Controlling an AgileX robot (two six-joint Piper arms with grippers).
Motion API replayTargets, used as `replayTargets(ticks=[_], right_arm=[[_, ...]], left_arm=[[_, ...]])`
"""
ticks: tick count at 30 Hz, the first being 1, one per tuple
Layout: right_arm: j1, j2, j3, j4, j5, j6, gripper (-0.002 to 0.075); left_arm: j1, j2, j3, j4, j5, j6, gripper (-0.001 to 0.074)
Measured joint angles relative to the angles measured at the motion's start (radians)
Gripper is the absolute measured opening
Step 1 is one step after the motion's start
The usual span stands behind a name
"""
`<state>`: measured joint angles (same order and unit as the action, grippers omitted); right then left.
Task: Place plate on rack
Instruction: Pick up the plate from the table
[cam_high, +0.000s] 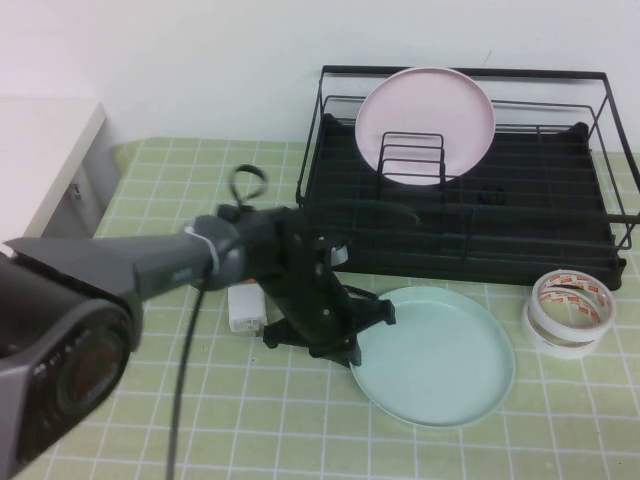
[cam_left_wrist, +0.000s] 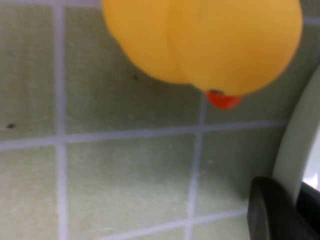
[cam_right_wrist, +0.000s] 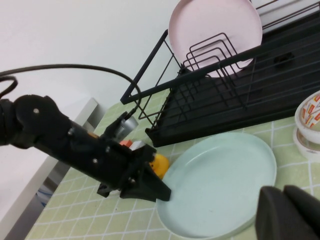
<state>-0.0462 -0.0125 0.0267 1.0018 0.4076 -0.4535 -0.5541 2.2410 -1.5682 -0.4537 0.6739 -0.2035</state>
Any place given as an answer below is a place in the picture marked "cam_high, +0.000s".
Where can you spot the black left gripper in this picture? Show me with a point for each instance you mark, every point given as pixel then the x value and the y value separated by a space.
pixel 300 280

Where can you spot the mint green round plate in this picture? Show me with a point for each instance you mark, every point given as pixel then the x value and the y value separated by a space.
pixel 440 360

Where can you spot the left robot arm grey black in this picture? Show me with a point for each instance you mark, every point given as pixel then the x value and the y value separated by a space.
pixel 75 310

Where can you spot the pink round plate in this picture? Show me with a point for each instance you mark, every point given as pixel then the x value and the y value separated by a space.
pixel 425 115

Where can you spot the green checked tablecloth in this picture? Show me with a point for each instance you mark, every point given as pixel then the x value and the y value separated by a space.
pixel 300 425

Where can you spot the white usb charger plug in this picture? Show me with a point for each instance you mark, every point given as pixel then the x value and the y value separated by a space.
pixel 245 310

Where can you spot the black plastic drip tray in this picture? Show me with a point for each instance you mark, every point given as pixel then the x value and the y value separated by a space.
pixel 525 260

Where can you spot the white tape roll red print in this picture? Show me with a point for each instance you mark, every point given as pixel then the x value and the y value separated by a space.
pixel 547 292
pixel 560 350

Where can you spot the small metal cabinet latch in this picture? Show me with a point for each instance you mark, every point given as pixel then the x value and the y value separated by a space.
pixel 77 192

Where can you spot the white side cabinet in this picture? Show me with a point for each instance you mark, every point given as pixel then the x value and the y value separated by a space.
pixel 55 160

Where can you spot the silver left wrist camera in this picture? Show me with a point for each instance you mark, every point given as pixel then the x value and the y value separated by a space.
pixel 339 254

